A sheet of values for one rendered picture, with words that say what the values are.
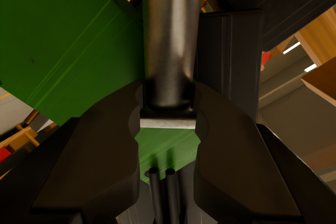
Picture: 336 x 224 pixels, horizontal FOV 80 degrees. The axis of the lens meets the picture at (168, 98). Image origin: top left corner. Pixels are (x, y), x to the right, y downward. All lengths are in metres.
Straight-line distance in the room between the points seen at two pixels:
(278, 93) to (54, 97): 7.62
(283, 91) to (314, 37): 6.76
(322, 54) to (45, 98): 0.96
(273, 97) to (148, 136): 7.58
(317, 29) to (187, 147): 0.85
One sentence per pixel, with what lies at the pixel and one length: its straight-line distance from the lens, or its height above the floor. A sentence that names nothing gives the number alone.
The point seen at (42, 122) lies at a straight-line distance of 0.39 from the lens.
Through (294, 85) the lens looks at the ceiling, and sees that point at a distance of 7.72.
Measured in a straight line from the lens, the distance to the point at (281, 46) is 4.18.
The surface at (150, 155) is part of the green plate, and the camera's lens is 0.20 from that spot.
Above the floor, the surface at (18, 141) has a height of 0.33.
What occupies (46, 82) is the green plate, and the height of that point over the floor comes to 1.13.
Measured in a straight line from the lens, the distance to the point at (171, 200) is 0.22.
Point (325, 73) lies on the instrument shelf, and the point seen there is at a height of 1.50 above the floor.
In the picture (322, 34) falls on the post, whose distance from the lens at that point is 0.99.
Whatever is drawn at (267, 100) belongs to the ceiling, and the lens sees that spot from 7.75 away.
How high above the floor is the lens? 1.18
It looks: 8 degrees up
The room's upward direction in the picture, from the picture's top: 139 degrees clockwise
